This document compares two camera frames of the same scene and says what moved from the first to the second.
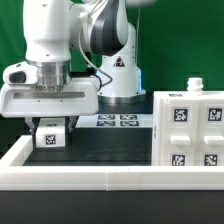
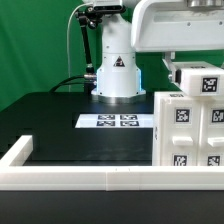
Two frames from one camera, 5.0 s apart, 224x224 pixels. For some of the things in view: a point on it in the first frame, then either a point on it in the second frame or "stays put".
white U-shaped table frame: (14, 175) stays put
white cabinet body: (188, 126) stays put
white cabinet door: (211, 132) stays put
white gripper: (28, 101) to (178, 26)
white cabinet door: (180, 132) stays put
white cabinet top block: (50, 132) to (199, 78)
